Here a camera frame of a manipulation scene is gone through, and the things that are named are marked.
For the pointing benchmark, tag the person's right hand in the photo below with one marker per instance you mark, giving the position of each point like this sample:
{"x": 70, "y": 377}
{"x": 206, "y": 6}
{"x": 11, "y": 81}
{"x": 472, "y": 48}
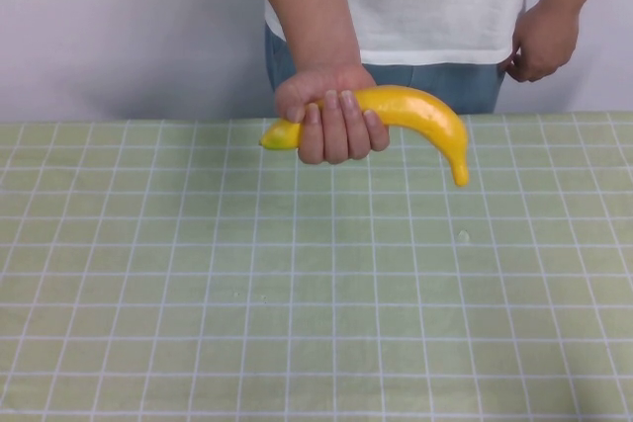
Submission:
{"x": 331, "y": 135}

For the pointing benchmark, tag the person's left hand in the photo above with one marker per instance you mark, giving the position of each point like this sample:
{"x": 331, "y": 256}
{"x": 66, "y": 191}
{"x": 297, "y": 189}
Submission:
{"x": 544, "y": 44}

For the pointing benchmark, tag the yellow plastic banana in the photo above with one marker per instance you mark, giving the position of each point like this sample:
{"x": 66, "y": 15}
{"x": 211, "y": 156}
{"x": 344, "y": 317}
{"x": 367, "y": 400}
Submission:
{"x": 425, "y": 113}

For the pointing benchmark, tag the person's right forearm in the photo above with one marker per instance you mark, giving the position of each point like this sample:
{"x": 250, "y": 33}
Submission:
{"x": 306, "y": 7}

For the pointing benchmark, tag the blue jeans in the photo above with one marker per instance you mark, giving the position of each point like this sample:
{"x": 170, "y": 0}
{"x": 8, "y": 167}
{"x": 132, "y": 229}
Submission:
{"x": 445, "y": 86}

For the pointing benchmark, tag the white t-shirt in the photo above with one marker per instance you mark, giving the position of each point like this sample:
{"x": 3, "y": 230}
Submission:
{"x": 435, "y": 2}

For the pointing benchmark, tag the green checked tablecloth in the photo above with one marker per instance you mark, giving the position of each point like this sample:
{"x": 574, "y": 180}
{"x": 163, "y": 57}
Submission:
{"x": 247, "y": 269}

